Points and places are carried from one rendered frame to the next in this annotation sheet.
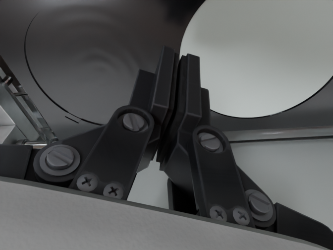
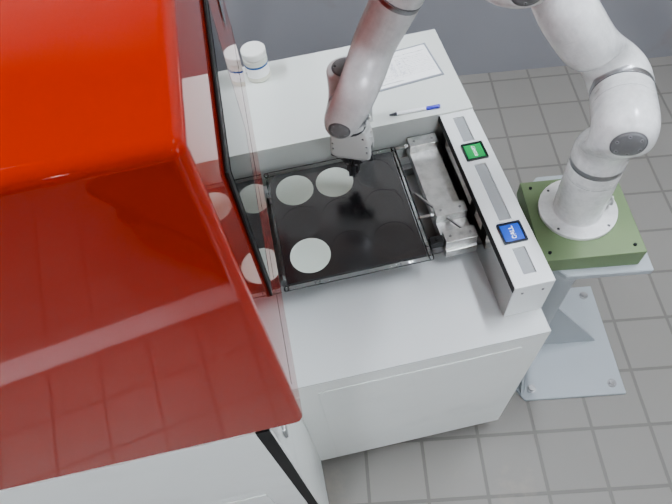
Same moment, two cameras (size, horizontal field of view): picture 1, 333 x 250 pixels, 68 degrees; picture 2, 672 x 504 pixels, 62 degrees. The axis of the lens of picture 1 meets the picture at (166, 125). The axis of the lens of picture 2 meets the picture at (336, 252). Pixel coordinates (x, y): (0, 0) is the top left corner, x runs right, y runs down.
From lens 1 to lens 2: 1.35 m
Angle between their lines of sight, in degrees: 13
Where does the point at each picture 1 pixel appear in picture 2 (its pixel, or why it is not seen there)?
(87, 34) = (375, 182)
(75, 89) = (381, 169)
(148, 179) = not seen: hidden behind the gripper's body
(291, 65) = (326, 181)
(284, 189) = (317, 147)
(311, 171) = (309, 153)
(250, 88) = (334, 175)
